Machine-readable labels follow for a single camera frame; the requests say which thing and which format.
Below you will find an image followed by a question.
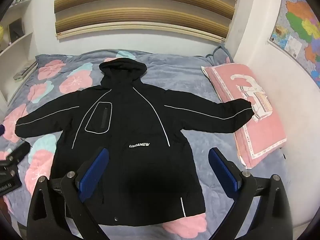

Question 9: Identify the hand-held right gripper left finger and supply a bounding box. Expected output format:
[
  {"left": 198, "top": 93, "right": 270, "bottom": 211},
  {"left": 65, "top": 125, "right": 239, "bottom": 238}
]
[{"left": 27, "top": 147, "right": 110, "bottom": 240}]

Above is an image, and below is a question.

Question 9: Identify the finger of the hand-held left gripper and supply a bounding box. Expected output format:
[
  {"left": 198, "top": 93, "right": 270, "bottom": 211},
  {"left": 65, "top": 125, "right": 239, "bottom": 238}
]
[{"left": 5, "top": 141, "right": 31, "bottom": 162}]

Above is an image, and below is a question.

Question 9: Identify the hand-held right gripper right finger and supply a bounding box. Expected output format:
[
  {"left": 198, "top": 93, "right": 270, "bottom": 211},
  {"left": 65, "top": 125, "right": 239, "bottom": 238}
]
[{"left": 208, "top": 147, "right": 293, "bottom": 240}]

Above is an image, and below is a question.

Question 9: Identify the black hooded jacket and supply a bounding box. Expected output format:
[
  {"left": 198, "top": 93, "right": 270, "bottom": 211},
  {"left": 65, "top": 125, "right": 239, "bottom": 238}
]
[{"left": 15, "top": 57, "right": 253, "bottom": 227}]

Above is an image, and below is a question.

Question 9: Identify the clear flat case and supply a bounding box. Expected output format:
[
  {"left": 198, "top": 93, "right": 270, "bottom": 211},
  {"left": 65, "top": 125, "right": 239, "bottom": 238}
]
[{"left": 12, "top": 61, "right": 38, "bottom": 82}]

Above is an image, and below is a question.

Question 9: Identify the pink printed pillow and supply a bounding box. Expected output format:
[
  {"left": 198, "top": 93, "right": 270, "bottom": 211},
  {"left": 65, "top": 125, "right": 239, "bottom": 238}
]
[{"left": 201, "top": 64, "right": 287, "bottom": 170}]

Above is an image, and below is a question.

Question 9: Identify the grey floral blanket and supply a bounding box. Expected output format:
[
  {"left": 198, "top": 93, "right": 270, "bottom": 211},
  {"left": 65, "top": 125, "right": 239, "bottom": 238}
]
[{"left": 0, "top": 50, "right": 292, "bottom": 240}]

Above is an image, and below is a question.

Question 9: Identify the white bookshelf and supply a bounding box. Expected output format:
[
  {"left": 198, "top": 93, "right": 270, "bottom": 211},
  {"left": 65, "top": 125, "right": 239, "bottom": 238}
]
[{"left": 0, "top": 0, "right": 38, "bottom": 105}]

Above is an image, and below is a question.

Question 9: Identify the grey pillow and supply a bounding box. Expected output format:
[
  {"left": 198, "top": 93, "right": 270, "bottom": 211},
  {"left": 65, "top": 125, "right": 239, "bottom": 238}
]
[{"left": 205, "top": 44, "right": 233, "bottom": 67}]

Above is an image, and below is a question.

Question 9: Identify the striped window blind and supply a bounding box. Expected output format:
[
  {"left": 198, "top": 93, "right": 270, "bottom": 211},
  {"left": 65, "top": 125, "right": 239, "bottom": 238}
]
[{"left": 54, "top": 0, "right": 242, "bottom": 43}]

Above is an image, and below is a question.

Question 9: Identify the colourful wall map poster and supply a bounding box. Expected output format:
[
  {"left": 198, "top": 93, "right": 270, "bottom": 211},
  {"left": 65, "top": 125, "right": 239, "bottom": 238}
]
[{"left": 267, "top": 0, "right": 320, "bottom": 88}]

